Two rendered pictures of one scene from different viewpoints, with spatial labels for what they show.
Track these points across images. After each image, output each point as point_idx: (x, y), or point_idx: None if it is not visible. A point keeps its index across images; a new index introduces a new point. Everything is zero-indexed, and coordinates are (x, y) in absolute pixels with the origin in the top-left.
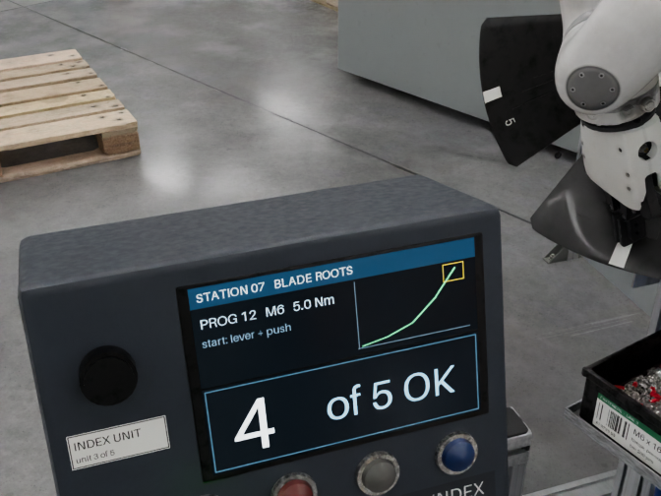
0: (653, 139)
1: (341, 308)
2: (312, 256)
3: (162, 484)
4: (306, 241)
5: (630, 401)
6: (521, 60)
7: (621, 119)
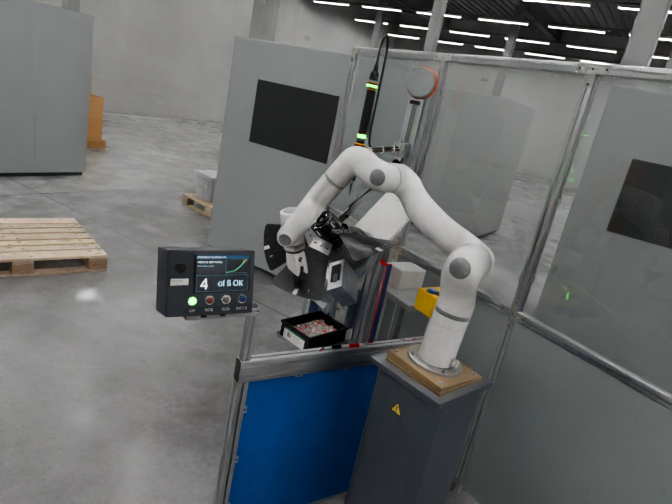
0: (302, 256)
1: (223, 264)
2: (219, 253)
3: (185, 292)
4: (218, 250)
5: (292, 326)
6: (276, 237)
7: (294, 250)
